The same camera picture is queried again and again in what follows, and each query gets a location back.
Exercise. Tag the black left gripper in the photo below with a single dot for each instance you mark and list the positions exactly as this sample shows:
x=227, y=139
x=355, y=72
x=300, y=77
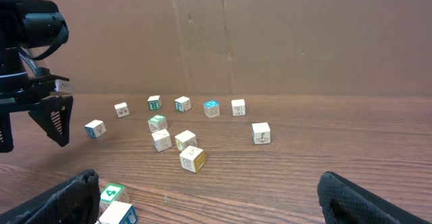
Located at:
x=34, y=30

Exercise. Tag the wooden block blue side right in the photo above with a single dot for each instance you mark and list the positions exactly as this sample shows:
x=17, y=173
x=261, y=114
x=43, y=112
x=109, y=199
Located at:
x=261, y=133

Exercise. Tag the wooden block blue side left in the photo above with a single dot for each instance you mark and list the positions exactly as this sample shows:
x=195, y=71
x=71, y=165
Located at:
x=95, y=128

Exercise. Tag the green top block letter L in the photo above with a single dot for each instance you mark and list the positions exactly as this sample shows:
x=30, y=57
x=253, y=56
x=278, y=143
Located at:
x=157, y=123

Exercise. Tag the brown cardboard backdrop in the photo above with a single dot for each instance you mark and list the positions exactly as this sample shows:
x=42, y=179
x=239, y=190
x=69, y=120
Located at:
x=246, y=46

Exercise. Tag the plain wooden block far left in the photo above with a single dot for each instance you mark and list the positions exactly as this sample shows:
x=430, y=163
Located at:
x=122, y=109

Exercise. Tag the wooden block blue side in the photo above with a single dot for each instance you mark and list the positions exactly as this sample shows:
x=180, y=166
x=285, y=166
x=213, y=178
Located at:
x=95, y=128
x=261, y=133

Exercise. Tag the wooden block oval drawing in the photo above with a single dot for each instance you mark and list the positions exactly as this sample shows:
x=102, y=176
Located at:
x=185, y=139

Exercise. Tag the wooden block green letter side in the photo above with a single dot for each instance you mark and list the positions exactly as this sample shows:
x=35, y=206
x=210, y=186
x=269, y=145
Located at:
x=154, y=102

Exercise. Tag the wooden block teal side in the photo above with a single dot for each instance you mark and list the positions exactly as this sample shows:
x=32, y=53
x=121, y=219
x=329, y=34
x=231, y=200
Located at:
x=183, y=104

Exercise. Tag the wooden block black drawing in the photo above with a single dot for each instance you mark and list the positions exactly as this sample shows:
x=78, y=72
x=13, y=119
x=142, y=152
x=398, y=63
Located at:
x=238, y=107

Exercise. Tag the green top block number 4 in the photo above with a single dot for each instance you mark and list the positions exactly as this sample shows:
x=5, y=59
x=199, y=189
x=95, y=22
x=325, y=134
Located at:
x=113, y=192

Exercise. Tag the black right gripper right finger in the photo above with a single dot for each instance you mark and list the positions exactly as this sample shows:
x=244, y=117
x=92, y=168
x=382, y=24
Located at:
x=344, y=202

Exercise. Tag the wooden block yellow side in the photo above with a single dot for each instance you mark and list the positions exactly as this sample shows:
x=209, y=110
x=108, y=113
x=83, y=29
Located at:
x=192, y=158

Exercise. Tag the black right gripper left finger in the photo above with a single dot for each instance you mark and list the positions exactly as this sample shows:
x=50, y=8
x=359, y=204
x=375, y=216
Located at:
x=74, y=201

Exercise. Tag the blue top wooden block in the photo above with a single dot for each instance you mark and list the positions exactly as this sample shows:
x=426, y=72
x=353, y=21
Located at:
x=211, y=109

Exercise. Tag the wooden block diamond drawing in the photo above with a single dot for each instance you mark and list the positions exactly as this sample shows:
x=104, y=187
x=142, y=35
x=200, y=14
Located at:
x=162, y=140

